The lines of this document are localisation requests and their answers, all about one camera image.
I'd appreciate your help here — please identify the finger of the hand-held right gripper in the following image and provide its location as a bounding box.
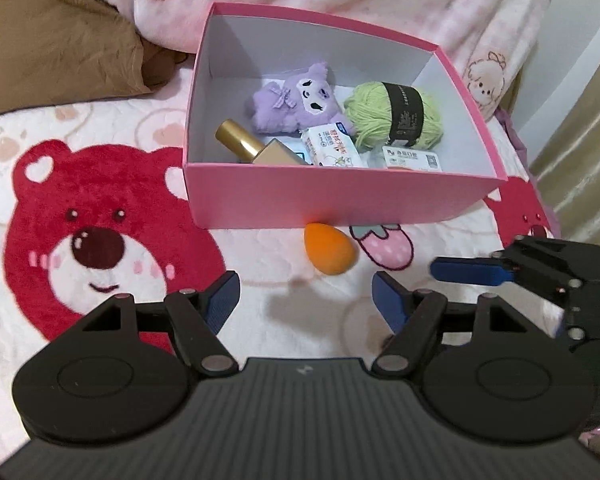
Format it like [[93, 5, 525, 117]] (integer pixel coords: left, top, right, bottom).
[[430, 236, 581, 301]]

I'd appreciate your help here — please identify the brown pillow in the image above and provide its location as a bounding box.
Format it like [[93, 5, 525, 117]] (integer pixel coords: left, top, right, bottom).
[[0, 0, 188, 121]]

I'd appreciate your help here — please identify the green yarn ball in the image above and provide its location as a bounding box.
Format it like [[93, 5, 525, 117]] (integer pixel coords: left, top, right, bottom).
[[343, 81, 445, 152]]

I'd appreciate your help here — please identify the orange makeup sponge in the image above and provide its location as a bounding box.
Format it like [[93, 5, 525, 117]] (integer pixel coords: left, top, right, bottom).
[[303, 222, 361, 276]]

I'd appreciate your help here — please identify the foundation bottle with gold cap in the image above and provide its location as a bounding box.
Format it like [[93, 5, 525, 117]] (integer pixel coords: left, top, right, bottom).
[[215, 119, 313, 166]]

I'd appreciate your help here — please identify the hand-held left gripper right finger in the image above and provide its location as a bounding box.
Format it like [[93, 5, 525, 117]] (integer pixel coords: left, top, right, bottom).
[[371, 271, 531, 376]]

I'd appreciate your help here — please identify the small white tissue pack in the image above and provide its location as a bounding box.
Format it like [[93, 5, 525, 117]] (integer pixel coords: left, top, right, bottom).
[[299, 122, 363, 168]]

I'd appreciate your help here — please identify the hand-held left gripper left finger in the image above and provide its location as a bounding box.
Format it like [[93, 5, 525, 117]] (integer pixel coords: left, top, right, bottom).
[[77, 270, 241, 376]]

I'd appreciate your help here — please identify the pink cartoon plush blanket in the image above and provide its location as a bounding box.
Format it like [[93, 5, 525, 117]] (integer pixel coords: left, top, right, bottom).
[[71, 0, 553, 123]]

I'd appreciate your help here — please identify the beige curtain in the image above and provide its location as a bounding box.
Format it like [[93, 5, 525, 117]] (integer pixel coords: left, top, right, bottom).
[[527, 40, 600, 261]]

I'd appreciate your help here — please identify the person's right hand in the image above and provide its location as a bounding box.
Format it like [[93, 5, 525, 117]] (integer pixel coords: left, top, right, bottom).
[[577, 422, 600, 458]]

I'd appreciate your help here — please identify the pink cardboard box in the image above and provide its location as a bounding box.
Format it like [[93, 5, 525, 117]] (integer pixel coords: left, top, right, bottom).
[[181, 2, 508, 231]]

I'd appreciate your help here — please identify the white labelled packet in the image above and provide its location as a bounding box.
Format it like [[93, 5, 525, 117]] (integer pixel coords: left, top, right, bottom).
[[367, 144, 442, 171]]

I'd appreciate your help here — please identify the purple plush toy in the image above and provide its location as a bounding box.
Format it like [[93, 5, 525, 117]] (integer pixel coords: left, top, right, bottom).
[[244, 61, 357, 137]]

